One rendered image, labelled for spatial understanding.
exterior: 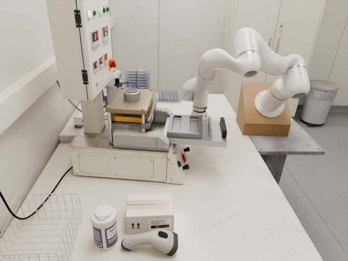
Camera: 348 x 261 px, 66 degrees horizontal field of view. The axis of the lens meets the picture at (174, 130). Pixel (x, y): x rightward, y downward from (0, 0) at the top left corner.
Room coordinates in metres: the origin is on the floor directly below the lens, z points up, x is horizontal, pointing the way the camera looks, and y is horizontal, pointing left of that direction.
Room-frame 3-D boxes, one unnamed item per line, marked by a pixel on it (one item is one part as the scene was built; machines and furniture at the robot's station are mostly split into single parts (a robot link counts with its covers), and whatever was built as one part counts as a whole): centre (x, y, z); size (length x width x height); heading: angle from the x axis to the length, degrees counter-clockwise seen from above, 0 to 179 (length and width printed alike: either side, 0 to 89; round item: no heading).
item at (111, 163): (1.21, 0.20, 0.84); 0.53 x 0.37 x 0.17; 87
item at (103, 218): (0.68, 0.23, 0.82); 0.09 x 0.09 x 0.15
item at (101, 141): (1.20, 0.24, 0.93); 0.46 x 0.35 x 0.01; 87
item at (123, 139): (1.05, 0.14, 0.96); 0.25 x 0.05 x 0.07; 87
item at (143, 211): (0.78, 0.08, 0.80); 0.19 x 0.13 x 0.09; 94
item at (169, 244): (0.65, 0.07, 0.79); 0.20 x 0.08 x 0.08; 94
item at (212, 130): (1.18, -0.10, 0.97); 0.30 x 0.22 x 0.08; 87
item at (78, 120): (1.56, 0.54, 0.83); 0.23 x 0.12 x 0.07; 179
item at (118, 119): (1.20, 0.20, 1.07); 0.22 x 0.17 x 0.10; 177
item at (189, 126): (1.18, -0.05, 0.98); 0.20 x 0.17 x 0.03; 177
